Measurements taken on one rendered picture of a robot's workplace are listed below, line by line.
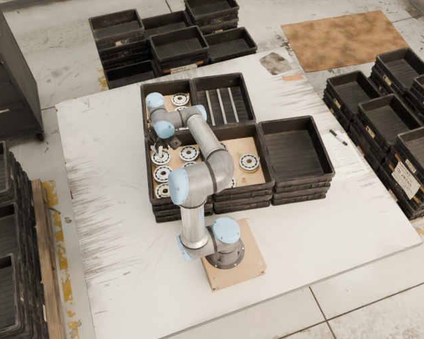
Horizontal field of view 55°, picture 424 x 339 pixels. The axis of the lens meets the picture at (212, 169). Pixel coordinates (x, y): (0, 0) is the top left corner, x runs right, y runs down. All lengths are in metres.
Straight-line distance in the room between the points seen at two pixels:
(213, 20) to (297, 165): 1.79
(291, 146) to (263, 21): 2.46
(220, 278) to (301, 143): 0.86
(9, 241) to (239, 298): 1.42
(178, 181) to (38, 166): 2.23
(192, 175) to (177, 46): 2.15
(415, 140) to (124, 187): 1.85
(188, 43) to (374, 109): 1.51
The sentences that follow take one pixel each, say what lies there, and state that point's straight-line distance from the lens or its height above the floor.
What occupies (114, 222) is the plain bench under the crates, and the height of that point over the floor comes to 0.70.
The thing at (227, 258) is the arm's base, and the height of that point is 0.85.
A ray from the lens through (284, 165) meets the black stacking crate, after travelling 2.15.
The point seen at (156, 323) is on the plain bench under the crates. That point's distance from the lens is 1.94.
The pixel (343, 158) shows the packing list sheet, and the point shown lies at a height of 0.70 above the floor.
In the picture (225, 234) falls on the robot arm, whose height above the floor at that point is 1.03.
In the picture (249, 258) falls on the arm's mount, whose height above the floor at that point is 0.79.
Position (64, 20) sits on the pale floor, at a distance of 4.82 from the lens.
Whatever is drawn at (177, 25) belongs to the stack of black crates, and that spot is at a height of 0.38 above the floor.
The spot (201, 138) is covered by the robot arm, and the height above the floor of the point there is 1.37.
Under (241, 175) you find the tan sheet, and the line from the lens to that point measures 2.10.
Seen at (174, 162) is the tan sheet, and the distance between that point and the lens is 2.16.
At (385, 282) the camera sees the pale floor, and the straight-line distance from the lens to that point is 2.91.
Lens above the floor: 2.55
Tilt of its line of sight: 54 degrees down
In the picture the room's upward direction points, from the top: 2 degrees counter-clockwise
